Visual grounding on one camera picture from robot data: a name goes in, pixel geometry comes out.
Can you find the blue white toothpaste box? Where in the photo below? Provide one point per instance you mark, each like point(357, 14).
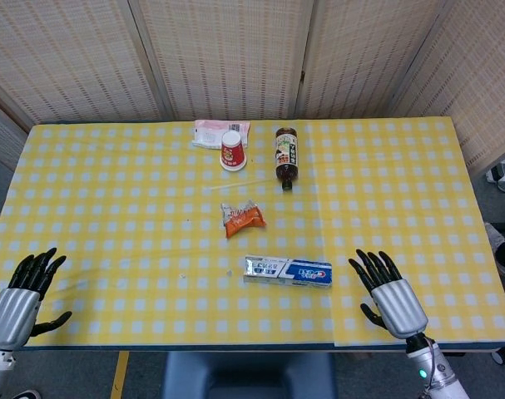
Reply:
point(289, 272)

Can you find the orange snack packet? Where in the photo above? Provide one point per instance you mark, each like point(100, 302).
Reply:
point(244, 222)

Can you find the woven folding screen panel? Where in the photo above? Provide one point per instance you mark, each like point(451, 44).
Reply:
point(227, 54)
point(485, 83)
point(69, 54)
point(0, 133)
point(368, 54)

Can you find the white power strip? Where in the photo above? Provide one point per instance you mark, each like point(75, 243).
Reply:
point(498, 171)

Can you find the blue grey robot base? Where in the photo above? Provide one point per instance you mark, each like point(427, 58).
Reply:
point(248, 378)

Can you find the red white paper cup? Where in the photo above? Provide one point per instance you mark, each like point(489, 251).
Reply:
point(232, 154)

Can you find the yellow white checked tablecloth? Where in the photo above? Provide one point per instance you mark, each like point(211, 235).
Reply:
point(152, 307)

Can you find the black caster wheel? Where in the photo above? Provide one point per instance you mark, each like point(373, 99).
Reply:
point(503, 357)

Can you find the yellow floor tape strip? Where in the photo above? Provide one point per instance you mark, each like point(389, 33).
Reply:
point(120, 374)

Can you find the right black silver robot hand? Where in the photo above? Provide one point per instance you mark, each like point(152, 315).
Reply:
point(397, 307)

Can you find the black white shoe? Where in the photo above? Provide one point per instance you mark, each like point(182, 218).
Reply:
point(27, 395)

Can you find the clear drinking straw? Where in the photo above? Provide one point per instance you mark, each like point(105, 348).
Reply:
point(239, 185)

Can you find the brown drink bottle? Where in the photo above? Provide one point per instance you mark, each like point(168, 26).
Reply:
point(286, 158)

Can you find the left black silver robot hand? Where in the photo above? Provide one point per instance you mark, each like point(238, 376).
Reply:
point(11, 316)

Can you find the pink white tissue packet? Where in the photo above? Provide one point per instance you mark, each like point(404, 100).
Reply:
point(206, 133)

